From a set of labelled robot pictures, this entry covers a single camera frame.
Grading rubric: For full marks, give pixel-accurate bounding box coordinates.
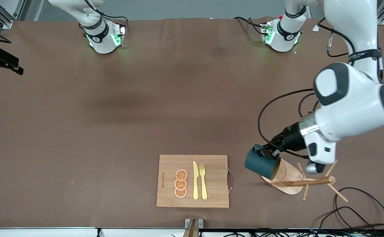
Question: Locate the dark green cup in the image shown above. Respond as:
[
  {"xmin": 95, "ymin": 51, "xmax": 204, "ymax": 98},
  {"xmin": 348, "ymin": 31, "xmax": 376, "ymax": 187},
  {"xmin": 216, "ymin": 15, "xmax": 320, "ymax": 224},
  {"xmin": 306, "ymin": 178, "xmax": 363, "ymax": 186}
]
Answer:
[{"xmin": 244, "ymin": 144, "xmax": 281, "ymax": 180}]

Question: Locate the right arm base connector block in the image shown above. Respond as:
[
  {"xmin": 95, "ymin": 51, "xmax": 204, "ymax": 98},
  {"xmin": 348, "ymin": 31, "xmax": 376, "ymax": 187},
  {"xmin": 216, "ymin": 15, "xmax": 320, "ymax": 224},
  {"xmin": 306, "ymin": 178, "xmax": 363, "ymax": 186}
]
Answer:
[{"xmin": 111, "ymin": 22, "xmax": 126, "ymax": 47}]

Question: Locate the left arm base connector block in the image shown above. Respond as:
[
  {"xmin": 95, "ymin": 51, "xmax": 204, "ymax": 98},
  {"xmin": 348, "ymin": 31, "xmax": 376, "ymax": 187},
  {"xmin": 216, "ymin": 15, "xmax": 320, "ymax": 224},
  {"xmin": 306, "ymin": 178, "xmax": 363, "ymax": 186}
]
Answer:
[{"xmin": 261, "ymin": 21, "xmax": 275, "ymax": 45}]

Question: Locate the wooden mug rack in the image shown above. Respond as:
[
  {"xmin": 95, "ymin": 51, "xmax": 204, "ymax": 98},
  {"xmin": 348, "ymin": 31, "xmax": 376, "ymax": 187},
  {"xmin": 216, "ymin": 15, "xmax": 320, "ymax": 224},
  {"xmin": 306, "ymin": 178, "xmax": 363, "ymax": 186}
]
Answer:
[{"xmin": 260, "ymin": 159, "xmax": 348, "ymax": 202}]

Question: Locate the bamboo cutting board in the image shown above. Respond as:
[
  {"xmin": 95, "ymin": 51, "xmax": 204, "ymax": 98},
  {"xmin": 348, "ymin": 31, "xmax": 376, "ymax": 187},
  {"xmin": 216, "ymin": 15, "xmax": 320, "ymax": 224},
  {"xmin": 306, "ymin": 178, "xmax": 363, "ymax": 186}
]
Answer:
[{"xmin": 156, "ymin": 155, "xmax": 233, "ymax": 208}]

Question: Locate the yellow plastic fork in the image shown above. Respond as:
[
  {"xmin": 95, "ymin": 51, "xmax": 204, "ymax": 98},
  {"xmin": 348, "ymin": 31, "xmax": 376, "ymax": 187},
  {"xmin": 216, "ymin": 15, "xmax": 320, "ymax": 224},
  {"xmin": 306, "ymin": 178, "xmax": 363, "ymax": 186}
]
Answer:
[{"xmin": 200, "ymin": 164, "xmax": 208, "ymax": 200}]

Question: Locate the yellow plastic knife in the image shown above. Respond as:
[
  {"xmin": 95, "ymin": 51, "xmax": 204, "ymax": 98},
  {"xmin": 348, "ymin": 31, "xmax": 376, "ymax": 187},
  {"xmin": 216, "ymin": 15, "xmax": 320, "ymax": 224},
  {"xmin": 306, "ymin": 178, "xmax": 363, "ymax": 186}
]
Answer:
[{"xmin": 193, "ymin": 161, "xmax": 199, "ymax": 200}]

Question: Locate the black floor cable large loop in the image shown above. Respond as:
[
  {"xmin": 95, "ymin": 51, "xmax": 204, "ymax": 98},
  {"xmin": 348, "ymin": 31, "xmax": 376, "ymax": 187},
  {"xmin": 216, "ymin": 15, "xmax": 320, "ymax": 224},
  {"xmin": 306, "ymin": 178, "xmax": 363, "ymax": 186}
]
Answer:
[{"xmin": 334, "ymin": 187, "xmax": 384, "ymax": 236}]

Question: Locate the black floor cable small loop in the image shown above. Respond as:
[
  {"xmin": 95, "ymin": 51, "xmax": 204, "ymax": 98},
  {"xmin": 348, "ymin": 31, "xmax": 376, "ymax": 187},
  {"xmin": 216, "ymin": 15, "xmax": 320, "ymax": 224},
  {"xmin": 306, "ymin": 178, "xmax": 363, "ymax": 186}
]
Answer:
[{"xmin": 315, "ymin": 206, "xmax": 381, "ymax": 236}]

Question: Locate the metal bracket with wood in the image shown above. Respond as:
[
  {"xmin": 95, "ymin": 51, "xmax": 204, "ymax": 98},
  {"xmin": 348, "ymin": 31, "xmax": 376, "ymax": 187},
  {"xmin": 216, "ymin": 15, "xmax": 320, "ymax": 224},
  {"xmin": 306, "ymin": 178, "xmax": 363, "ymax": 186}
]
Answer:
[{"xmin": 183, "ymin": 218, "xmax": 204, "ymax": 237}]

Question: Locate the right arm base black cable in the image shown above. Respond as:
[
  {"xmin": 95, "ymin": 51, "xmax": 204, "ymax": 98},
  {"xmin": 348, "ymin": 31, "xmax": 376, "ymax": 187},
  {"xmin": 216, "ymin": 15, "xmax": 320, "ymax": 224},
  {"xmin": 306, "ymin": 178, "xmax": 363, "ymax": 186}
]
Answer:
[{"xmin": 85, "ymin": 0, "xmax": 129, "ymax": 27}]

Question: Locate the arm base black cable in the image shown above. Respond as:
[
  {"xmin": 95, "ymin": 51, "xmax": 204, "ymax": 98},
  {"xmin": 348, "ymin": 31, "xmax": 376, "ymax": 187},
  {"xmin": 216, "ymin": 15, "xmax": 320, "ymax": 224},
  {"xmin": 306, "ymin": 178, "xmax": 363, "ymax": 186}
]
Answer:
[
  {"xmin": 85, "ymin": 0, "xmax": 129, "ymax": 27},
  {"xmin": 233, "ymin": 16, "xmax": 266, "ymax": 35}
]

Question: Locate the left arm base black cable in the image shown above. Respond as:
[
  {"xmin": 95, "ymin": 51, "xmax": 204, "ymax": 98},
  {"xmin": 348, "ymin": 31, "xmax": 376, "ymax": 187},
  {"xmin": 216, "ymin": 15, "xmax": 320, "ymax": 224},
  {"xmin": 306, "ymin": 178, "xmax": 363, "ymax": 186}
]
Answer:
[{"xmin": 233, "ymin": 16, "xmax": 266, "ymax": 35}]

